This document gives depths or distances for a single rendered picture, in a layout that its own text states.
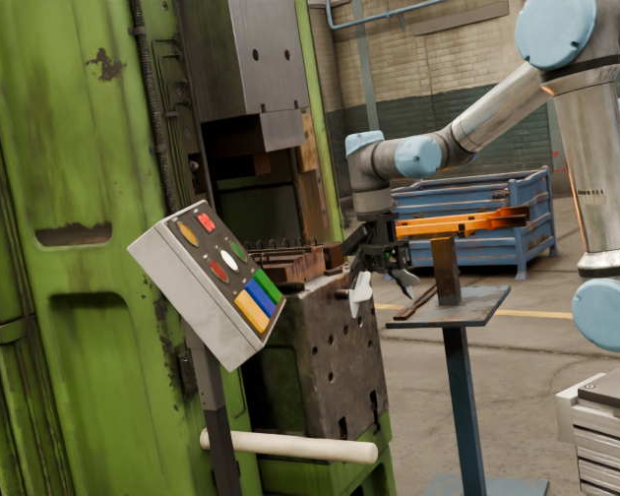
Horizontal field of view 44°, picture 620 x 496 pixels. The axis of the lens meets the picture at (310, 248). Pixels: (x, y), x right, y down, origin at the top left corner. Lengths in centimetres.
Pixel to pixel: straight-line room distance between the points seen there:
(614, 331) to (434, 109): 965
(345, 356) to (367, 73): 941
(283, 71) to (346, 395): 87
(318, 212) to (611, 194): 134
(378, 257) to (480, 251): 437
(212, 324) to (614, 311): 64
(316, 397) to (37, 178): 89
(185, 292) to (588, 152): 68
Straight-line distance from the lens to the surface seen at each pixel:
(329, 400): 201
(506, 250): 577
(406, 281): 158
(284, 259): 199
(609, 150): 118
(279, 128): 197
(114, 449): 214
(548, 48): 116
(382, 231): 147
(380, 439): 229
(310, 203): 234
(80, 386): 212
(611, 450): 146
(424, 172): 139
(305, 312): 190
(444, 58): 1064
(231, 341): 134
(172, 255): 133
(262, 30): 198
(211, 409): 156
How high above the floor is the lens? 132
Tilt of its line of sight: 9 degrees down
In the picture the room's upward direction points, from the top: 9 degrees counter-clockwise
